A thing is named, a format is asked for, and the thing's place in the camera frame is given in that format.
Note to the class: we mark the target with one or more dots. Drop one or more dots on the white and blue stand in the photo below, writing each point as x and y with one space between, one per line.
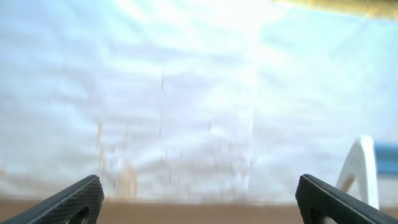
362 161

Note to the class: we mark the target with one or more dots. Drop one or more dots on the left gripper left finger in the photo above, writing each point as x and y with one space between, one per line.
62 202

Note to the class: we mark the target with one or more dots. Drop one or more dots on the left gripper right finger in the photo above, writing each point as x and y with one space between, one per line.
326 199

